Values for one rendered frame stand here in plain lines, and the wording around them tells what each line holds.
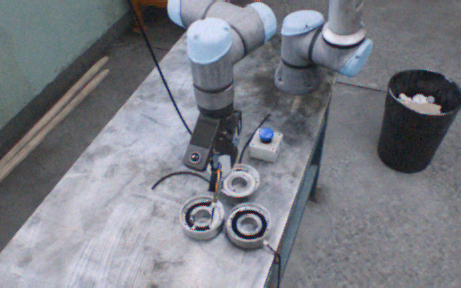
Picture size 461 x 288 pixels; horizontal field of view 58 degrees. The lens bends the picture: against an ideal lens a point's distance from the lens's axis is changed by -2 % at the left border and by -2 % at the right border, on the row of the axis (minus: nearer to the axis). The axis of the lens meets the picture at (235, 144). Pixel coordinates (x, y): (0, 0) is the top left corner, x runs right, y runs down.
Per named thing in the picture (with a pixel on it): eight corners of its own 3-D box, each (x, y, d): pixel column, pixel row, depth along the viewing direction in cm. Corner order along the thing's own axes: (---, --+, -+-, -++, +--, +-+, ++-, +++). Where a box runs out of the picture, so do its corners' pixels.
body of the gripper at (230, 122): (243, 131, 92) (242, 86, 83) (230, 159, 86) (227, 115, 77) (210, 124, 94) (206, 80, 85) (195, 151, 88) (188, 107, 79)
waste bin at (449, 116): (434, 186, 205) (465, 122, 175) (366, 169, 214) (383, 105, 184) (437, 139, 227) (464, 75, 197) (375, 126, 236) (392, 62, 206)
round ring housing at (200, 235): (210, 249, 96) (209, 239, 93) (172, 230, 99) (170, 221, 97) (233, 215, 102) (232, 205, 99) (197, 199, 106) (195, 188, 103)
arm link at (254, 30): (234, -10, 82) (196, 12, 77) (281, 6, 77) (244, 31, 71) (236, 25, 88) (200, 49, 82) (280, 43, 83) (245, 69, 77)
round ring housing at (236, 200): (261, 206, 104) (262, 195, 101) (218, 208, 104) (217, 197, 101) (258, 173, 111) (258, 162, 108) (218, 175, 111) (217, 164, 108)
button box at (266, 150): (274, 163, 113) (275, 150, 110) (249, 157, 115) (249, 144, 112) (283, 142, 118) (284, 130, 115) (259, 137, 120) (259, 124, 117)
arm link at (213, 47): (244, 22, 70) (209, 45, 66) (245, 76, 78) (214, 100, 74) (209, 9, 74) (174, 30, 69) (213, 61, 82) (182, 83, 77)
